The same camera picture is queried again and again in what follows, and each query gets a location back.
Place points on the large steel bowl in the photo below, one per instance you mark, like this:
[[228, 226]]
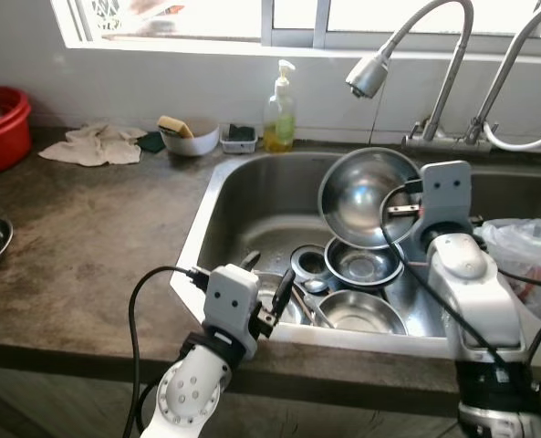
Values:
[[357, 196]]

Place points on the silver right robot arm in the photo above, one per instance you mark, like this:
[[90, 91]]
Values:
[[471, 292]]

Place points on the steel spoon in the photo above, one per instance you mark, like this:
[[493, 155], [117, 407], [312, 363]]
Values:
[[316, 287]]

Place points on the stainless steel double sink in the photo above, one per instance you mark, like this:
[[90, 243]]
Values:
[[252, 201]]

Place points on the clear plastic bag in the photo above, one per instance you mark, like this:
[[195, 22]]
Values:
[[525, 251]]

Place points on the small tray with dark scrubber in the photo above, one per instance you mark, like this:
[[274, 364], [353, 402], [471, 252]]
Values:
[[238, 139]]

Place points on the gooseneck faucet with spray head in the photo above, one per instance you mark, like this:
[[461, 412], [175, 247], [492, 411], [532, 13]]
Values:
[[370, 75]]

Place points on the white ceramic bowl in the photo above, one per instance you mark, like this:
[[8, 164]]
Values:
[[197, 141]]

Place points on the yellow dish soap pump bottle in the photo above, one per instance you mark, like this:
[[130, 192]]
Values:
[[279, 123]]

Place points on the plain gooseneck steel faucet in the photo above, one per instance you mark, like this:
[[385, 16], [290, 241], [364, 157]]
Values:
[[503, 78]]

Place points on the green scouring pad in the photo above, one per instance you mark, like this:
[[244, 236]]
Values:
[[151, 142]]

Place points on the yellow sponge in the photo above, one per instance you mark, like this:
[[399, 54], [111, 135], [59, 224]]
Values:
[[174, 126]]

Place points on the white crumpled cloth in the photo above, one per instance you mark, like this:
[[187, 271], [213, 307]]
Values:
[[92, 146]]

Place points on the wooden cabinet front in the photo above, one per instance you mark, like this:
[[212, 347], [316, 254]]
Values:
[[51, 411]]

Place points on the red plastic basin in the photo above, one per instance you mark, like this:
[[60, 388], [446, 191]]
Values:
[[5, 146]]

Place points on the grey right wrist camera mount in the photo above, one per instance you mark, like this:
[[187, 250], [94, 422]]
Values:
[[446, 192]]

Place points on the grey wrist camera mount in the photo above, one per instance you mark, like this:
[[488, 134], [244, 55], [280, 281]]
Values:
[[231, 297], [446, 192]]

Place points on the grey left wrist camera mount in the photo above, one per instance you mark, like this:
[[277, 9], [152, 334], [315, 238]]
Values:
[[231, 297]]

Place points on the grey window frame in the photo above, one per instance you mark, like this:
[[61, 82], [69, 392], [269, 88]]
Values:
[[293, 36]]

